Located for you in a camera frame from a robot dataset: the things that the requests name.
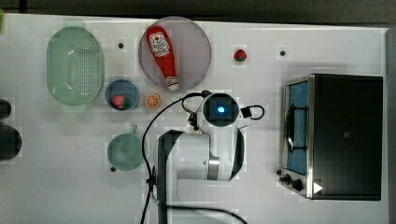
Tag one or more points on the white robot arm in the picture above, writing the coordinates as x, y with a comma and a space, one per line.
215, 153

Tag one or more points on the green mug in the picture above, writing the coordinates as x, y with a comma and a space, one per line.
124, 152

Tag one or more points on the orange slice toy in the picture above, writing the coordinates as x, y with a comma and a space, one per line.
152, 101

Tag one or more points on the grey round plate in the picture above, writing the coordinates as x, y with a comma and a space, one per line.
192, 53

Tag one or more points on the red strawberry toy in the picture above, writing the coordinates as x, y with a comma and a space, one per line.
240, 55

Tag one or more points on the strawberry toy in bowl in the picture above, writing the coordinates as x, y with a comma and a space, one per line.
120, 101

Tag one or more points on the blue bowl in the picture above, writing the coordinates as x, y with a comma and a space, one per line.
125, 87

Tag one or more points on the red ketchup bottle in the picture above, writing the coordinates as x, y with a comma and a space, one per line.
161, 49

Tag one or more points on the green colander basket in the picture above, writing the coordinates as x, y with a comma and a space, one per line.
75, 66

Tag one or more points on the silver toaster oven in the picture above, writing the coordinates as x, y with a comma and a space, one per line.
332, 137

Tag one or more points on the small black cylinder object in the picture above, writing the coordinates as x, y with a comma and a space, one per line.
5, 108

